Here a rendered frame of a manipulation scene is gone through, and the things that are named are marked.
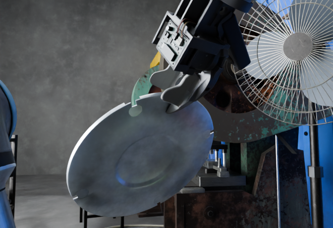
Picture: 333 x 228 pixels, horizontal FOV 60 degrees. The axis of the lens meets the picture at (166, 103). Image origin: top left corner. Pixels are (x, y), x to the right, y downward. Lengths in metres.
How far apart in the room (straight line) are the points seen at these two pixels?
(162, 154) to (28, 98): 6.52
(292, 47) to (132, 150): 0.80
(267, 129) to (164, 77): 1.27
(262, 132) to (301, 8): 0.73
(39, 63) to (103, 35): 1.56
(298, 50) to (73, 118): 6.04
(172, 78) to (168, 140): 0.13
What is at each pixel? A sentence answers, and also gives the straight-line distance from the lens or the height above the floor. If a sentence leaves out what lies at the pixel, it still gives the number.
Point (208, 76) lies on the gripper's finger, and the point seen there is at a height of 1.07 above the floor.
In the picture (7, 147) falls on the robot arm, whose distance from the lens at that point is 0.34.
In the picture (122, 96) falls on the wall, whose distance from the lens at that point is 6.80.
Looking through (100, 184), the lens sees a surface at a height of 0.90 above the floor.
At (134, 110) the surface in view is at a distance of 0.46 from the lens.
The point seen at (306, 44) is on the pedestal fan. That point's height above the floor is 1.29.
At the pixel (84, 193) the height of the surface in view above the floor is 0.89.
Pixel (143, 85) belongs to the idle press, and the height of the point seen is 1.48.
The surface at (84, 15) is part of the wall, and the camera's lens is 7.28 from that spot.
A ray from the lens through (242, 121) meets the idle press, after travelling 1.62.
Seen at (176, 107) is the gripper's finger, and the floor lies 1.03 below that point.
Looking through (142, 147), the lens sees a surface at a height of 0.96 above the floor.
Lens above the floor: 1.00
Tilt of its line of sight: 5 degrees up
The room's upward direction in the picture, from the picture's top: straight up
